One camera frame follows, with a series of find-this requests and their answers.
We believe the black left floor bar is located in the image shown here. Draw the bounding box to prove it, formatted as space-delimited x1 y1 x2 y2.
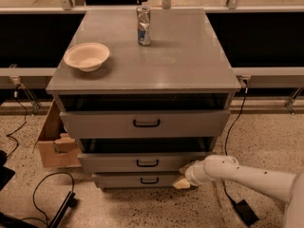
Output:
48 191 78 228

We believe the cardboard box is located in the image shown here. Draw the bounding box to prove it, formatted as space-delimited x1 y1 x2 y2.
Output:
37 102 80 168

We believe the white bowl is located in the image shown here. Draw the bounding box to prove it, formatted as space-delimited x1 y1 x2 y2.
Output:
64 43 110 72

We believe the black right cable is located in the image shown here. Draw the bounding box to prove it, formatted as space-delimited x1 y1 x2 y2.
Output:
221 81 249 204

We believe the grey top drawer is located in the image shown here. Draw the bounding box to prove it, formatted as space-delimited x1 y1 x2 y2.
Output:
60 110 230 139

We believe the black left wall cable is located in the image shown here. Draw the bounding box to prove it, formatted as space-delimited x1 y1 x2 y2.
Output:
5 83 29 160

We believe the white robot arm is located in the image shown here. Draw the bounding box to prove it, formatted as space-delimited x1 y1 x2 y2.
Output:
173 155 304 228

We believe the grey drawer cabinet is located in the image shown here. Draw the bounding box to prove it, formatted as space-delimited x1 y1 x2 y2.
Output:
46 8 241 163

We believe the black power adapter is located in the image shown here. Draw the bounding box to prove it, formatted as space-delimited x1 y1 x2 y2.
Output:
234 199 259 226

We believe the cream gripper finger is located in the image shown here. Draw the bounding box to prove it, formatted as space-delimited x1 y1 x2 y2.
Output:
179 162 194 175
173 176 191 189

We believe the crushed soda can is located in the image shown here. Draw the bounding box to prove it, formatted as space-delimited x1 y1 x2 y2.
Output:
136 6 151 46

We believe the grey bottom drawer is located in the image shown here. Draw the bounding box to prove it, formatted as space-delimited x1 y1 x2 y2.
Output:
92 172 180 189

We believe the black object left edge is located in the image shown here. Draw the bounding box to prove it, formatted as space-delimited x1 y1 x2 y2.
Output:
0 150 15 191

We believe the grey drawer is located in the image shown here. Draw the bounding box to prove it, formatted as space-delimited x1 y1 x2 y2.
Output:
78 152 212 173
92 172 180 189
60 110 230 139

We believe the black floor cable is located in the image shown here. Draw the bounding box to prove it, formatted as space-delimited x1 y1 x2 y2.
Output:
18 171 76 226

